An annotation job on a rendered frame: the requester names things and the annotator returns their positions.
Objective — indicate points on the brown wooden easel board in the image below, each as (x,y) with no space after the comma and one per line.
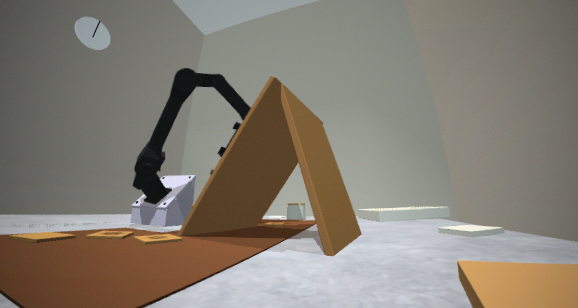
(278,132)

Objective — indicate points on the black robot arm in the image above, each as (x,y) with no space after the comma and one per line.
(151,158)

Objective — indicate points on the grey cylindrical container with orange lid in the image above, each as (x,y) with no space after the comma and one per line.
(295,211)

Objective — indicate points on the tan flat board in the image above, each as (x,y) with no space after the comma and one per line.
(519,285)

